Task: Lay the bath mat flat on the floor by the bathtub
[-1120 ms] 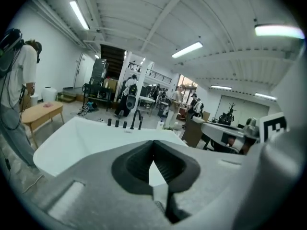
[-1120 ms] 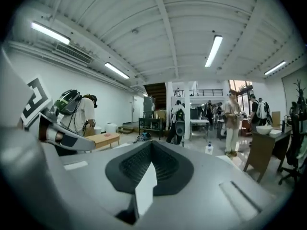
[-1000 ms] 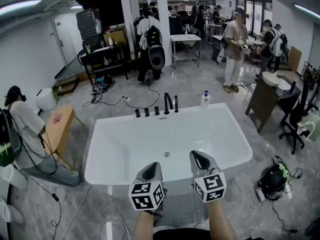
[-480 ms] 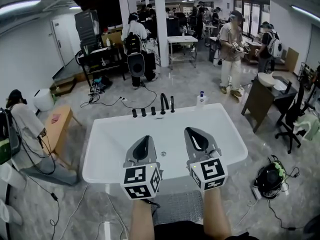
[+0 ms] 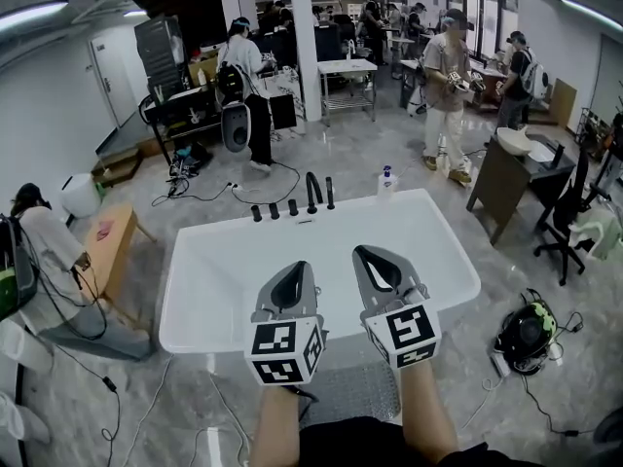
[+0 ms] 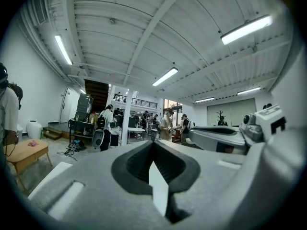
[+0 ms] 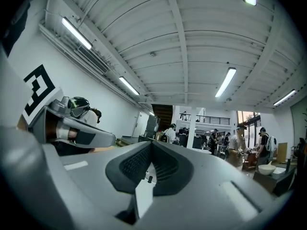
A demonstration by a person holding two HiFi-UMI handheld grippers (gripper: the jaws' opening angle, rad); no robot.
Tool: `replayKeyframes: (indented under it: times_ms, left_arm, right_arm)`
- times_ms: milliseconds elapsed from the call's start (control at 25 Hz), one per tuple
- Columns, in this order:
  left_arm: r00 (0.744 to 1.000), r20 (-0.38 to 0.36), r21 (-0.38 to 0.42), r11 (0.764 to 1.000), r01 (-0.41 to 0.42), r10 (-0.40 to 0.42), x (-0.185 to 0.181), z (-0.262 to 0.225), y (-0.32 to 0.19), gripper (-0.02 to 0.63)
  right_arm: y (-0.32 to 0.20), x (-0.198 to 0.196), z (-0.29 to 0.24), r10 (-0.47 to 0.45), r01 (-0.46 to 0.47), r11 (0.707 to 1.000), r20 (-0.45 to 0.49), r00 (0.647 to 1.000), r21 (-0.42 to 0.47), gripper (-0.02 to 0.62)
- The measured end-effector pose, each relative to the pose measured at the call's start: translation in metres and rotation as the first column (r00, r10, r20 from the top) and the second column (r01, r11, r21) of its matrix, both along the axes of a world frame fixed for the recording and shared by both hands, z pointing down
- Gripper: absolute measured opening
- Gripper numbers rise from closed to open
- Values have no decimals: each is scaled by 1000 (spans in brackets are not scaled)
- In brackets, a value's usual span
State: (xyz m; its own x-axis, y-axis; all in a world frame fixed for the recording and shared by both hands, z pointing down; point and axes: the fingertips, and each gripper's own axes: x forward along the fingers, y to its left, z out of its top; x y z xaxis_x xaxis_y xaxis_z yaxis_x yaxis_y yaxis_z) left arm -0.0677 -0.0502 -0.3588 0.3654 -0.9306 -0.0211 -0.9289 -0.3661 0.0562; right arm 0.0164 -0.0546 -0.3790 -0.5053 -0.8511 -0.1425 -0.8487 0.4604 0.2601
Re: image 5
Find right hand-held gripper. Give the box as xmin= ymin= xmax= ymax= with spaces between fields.
xmin=350 ymin=244 xmax=443 ymax=371

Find dark vanity cabinet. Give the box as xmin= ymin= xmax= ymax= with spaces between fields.
xmin=465 ymin=133 xmax=578 ymax=246

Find small cardboard box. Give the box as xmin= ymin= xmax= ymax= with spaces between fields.
xmin=186 ymin=55 xmax=221 ymax=85

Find tall black cabinet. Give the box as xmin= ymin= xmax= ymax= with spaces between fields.
xmin=132 ymin=15 xmax=189 ymax=104

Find white door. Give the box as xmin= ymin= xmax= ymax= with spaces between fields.
xmin=89 ymin=33 xmax=135 ymax=128

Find person's left forearm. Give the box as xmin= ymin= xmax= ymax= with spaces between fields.
xmin=248 ymin=381 xmax=307 ymax=467

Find oval wooden bench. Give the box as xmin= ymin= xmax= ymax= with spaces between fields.
xmin=80 ymin=201 xmax=158 ymax=320

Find black office chair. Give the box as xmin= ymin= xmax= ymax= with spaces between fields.
xmin=533 ymin=146 xmax=614 ymax=287

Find long ceiling light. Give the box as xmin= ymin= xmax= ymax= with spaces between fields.
xmin=0 ymin=0 xmax=70 ymax=31
xmin=559 ymin=0 xmax=623 ymax=19

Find steel table white top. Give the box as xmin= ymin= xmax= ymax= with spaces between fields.
xmin=316 ymin=57 xmax=379 ymax=126

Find black shelf table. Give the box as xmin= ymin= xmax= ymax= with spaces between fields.
xmin=140 ymin=82 xmax=231 ymax=165

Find wooden steps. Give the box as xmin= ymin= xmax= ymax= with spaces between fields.
xmin=92 ymin=143 xmax=145 ymax=187

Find pale green cloth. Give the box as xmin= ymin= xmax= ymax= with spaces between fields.
xmin=568 ymin=206 xmax=623 ymax=263

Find black flat panel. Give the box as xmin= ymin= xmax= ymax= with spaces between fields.
xmin=268 ymin=93 xmax=299 ymax=131

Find dark bag with teal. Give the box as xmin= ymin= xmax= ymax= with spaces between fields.
xmin=166 ymin=140 xmax=213 ymax=180

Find white soap bottle blue pump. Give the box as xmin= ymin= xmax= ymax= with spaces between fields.
xmin=376 ymin=163 xmax=395 ymax=199

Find black curved faucet spout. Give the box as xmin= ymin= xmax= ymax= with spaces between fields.
xmin=305 ymin=171 xmax=324 ymax=215

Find person's right forearm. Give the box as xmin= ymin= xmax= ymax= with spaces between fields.
xmin=398 ymin=357 xmax=461 ymax=464

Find white basin bowl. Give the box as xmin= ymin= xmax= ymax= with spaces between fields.
xmin=495 ymin=126 xmax=533 ymax=158

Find white bathtub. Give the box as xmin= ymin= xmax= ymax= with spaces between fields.
xmin=159 ymin=188 xmax=483 ymax=357

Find white round bin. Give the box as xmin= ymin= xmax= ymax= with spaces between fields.
xmin=59 ymin=172 xmax=101 ymax=219

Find black cable with adapter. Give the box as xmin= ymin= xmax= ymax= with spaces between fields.
xmin=552 ymin=310 xmax=585 ymax=359

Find grey perforated bath mat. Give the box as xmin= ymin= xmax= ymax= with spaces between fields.
xmin=297 ymin=360 xmax=404 ymax=427

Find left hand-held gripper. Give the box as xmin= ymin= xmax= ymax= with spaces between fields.
xmin=243 ymin=259 xmax=328 ymax=386

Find white rectangular tray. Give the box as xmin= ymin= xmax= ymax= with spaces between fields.
xmin=527 ymin=139 xmax=557 ymax=163

